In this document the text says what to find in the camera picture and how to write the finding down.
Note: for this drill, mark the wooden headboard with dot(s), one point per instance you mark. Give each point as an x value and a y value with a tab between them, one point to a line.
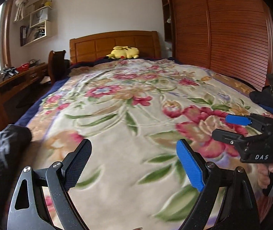
92	47

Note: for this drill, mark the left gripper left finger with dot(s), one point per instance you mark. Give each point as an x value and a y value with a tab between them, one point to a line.
28	208

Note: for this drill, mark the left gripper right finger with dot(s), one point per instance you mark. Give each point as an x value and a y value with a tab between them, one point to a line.
238	209

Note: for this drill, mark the yellow Pikachu plush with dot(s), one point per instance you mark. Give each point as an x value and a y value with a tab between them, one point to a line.
123	52

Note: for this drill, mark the white wall shelf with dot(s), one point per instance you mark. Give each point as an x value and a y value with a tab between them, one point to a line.
36	21

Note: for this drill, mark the wooden louvered wardrobe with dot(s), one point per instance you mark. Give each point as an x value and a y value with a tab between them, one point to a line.
230	37

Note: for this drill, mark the dark folded clothes pile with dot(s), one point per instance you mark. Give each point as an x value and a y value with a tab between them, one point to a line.
263	98

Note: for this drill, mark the wooden desk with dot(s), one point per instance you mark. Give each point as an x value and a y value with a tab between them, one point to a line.
19	93

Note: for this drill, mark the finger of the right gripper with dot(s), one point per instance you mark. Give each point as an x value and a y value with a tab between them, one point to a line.
236	144
255	121

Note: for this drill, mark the wooden chair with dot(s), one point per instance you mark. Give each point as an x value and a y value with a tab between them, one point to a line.
58	66

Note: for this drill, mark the dark navy large jacket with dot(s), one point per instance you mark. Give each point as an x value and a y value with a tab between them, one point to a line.
13	141

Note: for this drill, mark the red basket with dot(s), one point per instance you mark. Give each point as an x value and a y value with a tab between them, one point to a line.
23	68

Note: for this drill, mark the floral blanket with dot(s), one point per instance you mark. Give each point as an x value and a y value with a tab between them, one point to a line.
134	112

